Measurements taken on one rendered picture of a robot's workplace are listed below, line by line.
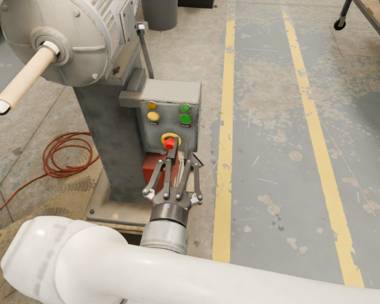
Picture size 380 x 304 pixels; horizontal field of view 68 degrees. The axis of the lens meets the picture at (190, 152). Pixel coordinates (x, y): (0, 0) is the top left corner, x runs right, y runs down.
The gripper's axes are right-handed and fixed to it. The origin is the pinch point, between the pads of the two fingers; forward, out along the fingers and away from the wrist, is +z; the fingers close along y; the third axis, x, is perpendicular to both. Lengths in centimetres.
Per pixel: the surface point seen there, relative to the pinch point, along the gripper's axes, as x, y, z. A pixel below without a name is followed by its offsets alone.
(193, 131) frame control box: -4.9, 1.9, 12.0
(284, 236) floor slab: -107, 55, 32
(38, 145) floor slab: -107, -124, 85
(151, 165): -45, -18, 29
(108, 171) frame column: -53, -40, 29
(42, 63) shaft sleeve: 18.6, -30.4, 5.5
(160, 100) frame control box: 4.8, -7.0, 12.7
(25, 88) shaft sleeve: 18.0, -30.3, -2.9
